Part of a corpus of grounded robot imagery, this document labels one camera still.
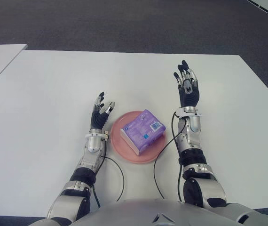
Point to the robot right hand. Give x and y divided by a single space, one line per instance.
189 96

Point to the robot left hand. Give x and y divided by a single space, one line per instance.
97 120

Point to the purple tissue paper pack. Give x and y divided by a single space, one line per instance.
141 129

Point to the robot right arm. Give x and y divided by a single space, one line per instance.
192 141

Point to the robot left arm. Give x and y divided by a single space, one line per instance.
89 157

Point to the pink round plate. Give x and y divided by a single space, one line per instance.
120 146

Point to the grey robot torso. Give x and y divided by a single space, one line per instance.
136 212

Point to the white side table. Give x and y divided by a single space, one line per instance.
4 55

